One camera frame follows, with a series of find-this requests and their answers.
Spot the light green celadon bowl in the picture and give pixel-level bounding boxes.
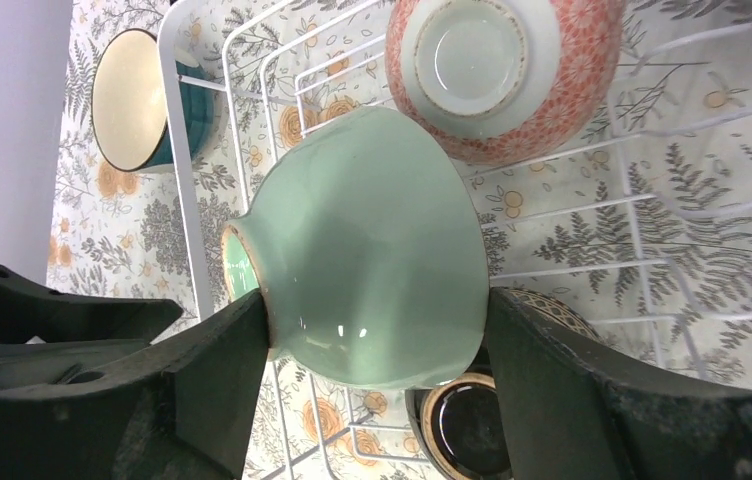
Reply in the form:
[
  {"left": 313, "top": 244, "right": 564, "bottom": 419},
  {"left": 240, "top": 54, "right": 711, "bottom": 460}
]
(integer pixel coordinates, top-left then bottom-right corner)
[{"left": 221, "top": 106, "right": 489, "bottom": 390}]

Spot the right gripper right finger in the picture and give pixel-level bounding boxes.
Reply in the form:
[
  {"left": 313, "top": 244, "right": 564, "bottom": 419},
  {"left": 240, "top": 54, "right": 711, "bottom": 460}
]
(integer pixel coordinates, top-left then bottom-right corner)
[{"left": 485, "top": 288, "right": 752, "bottom": 479}]

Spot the white wire dish rack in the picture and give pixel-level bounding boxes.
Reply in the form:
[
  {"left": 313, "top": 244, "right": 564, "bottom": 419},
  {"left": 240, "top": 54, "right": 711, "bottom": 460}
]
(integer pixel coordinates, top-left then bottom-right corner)
[{"left": 157, "top": 0, "right": 752, "bottom": 480}]

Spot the black glazed patterned bowl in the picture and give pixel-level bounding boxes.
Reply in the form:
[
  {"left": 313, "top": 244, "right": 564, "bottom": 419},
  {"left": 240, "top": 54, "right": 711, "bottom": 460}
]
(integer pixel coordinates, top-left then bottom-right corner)
[{"left": 409, "top": 287, "right": 608, "bottom": 479}]

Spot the pink patterned bowl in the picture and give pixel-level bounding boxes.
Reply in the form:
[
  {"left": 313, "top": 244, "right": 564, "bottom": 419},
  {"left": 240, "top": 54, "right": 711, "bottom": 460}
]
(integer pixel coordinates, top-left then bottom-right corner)
[{"left": 384, "top": 0, "right": 626, "bottom": 166}]

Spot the teal bowl cream interior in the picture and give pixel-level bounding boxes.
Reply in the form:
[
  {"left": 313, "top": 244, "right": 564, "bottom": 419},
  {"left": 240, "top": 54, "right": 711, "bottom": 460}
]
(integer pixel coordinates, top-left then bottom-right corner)
[{"left": 91, "top": 29, "right": 216, "bottom": 173}]

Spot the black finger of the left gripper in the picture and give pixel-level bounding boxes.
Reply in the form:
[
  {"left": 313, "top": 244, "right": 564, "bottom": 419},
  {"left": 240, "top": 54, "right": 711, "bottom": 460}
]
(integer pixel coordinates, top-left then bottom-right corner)
[{"left": 0, "top": 265, "right": 183, "bottom": 344}]

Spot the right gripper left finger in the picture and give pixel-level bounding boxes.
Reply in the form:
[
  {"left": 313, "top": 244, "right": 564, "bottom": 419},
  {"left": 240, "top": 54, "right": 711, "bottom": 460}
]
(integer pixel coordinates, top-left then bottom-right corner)
[{"left": 0, "top": 292, "right": 268, "bottom": 479}]

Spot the floral table mat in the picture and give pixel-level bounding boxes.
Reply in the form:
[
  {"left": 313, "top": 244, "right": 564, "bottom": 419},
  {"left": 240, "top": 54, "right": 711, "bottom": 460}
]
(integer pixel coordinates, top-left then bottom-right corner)
[{"left": 44, "top": 0, "right": 752, "bottom": 480}]

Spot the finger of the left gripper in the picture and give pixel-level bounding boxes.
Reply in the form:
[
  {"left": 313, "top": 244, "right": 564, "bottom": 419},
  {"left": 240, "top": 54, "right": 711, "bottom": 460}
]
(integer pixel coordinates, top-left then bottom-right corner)
[{"left": 0, "top": 338, "right": 150, "bottom": 395}]

